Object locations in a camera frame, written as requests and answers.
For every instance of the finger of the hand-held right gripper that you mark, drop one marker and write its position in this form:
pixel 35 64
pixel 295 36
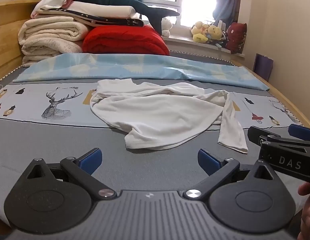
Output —
pixel 301 131
pixel 255 135

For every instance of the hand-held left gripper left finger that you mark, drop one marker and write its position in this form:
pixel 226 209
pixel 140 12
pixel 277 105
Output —
pixel 91 158

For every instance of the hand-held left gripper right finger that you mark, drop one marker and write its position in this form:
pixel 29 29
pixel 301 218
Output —
pixel 207 160

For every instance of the white long-sleeve shirt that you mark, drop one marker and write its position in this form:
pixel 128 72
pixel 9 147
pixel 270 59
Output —
pixel 157 112

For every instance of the person's right hand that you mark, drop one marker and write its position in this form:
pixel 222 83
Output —
pixel 308 188

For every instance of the grey deer-print bed sheet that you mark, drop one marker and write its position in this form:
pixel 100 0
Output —
pixel 57 135

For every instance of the light blue patterned blanket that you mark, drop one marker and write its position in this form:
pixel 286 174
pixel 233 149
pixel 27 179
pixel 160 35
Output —
pixel 120 67

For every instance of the dark red cushion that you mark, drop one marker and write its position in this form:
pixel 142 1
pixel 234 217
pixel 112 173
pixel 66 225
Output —
pixel 236 37

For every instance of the yellow-headed plush doll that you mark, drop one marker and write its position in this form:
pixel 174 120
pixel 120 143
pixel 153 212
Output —
pixel 215 31

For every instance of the small white box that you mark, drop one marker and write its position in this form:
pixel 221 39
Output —
pixel 223 25

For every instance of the windowsill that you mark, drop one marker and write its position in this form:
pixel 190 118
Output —
pixel 182 41

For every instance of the pale yellow pink plush toy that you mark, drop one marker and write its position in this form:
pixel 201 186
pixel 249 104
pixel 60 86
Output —
pixel 198 27

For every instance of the red folded quilt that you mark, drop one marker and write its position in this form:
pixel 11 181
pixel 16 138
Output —
pixel 125 40

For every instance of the cream folded blanket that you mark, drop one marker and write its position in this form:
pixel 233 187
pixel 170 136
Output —
pixel 50 32

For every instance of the white plush toy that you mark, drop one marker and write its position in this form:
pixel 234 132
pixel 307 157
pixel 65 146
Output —
pixel 166 25

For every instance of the wooden headboard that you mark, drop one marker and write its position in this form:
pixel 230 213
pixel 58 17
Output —
pixel 7 42

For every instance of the window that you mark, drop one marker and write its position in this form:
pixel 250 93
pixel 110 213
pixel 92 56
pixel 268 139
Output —
pixel 195 0

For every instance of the white pillow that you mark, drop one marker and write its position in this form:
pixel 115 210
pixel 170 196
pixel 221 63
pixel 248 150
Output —
pixel 102 10

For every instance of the dark teal shark plush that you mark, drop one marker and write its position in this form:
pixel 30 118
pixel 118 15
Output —
pixel 115 0

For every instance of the wooden bed frame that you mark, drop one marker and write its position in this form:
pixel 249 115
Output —
pixel 298 108

